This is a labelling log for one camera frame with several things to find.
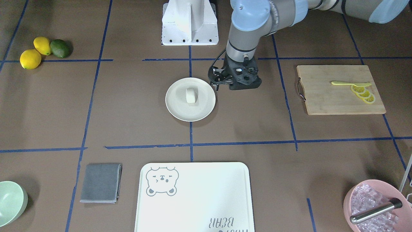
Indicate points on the green avocado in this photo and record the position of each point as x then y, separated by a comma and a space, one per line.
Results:
60, 48

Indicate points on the wooden cutting board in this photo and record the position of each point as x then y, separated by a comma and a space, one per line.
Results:
323, 98

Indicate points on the yellow lemon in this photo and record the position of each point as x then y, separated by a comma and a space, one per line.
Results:
30, 59
42, 45

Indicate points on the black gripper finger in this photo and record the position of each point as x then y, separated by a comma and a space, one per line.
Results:
217, 81

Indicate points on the cup drying rack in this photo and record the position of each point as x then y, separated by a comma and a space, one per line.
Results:
406, 181

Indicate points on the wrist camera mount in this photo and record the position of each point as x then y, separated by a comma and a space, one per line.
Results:
216, 72

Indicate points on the grey folded cloth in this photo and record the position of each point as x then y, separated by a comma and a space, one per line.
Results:
101, 184

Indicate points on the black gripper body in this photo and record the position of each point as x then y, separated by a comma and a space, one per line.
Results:
217, 75

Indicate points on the pink bowl with ice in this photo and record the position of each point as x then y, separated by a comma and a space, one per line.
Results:
372, 193

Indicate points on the white steamed bun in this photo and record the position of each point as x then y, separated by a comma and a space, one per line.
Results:
190, 95

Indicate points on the white bear tray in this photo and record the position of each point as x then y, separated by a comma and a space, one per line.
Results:
194, 197

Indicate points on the metal black ice scoop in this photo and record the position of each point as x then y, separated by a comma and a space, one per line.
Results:
393, 203

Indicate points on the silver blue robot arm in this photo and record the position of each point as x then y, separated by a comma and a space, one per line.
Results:
253, 19

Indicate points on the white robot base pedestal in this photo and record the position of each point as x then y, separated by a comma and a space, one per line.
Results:
189, 23

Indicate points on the white round plate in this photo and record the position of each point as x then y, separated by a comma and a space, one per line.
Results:
176, 102

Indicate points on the mint green bowl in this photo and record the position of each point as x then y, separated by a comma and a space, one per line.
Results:
13, 202

